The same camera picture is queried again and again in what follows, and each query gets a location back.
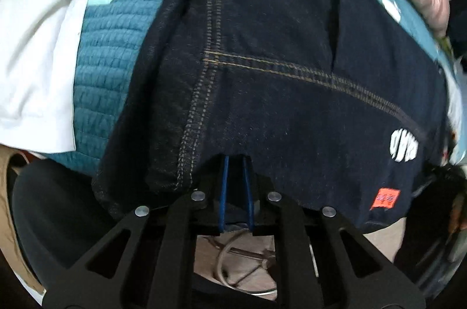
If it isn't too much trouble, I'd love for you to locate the dark denim jacket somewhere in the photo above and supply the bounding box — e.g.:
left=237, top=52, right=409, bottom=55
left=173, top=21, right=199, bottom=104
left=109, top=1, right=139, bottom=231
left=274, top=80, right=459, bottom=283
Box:
left=93, top=0, right=449, bottom=233

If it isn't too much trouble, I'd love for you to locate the teal quilted bed sheet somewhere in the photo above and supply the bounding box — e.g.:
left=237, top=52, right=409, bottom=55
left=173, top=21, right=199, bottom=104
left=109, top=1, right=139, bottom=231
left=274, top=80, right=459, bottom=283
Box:
left=73, top=0, right=467, bottom=178

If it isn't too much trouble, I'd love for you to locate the white pillow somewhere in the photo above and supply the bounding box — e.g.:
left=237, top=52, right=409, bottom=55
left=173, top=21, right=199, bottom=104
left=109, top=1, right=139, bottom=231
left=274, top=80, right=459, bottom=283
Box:
left=0, top=0, right=147, bottom=153

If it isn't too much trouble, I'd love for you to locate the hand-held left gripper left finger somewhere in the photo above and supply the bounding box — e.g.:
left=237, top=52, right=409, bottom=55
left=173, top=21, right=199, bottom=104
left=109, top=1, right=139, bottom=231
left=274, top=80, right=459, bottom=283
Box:
left=43, top=155, right=230, bottom=309

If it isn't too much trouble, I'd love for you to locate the metal ring frame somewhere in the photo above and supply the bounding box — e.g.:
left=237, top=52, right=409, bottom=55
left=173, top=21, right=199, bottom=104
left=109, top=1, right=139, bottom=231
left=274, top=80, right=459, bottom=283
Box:
left=199, top=234, right=280, bottom=295

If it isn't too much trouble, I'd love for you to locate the navy and yellow puffer jacket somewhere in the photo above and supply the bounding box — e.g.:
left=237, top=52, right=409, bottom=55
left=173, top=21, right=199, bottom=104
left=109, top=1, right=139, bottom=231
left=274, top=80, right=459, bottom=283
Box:
left=446, top=0, right=467, bottom=58

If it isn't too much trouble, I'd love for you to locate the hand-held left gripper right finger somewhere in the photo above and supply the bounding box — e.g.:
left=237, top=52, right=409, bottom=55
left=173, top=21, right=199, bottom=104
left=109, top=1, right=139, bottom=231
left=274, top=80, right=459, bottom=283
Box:
left=242, top=155, right=426, bottom=309

